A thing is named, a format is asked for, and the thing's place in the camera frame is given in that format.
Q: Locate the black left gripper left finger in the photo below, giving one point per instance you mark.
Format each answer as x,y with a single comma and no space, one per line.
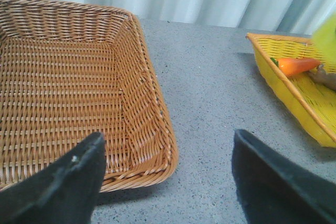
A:
64,192

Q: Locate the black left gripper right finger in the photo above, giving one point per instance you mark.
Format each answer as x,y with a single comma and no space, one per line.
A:
272,189

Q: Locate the yellow woven basket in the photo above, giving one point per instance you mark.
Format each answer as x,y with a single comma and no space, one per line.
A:
312,104

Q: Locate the brown wicker basket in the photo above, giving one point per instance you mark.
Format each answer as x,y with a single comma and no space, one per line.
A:
71,69

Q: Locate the orange toy carrot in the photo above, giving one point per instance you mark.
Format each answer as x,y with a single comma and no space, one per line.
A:
293,66

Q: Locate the brown ginger-like object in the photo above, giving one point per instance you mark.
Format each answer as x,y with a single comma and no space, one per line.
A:
323,77

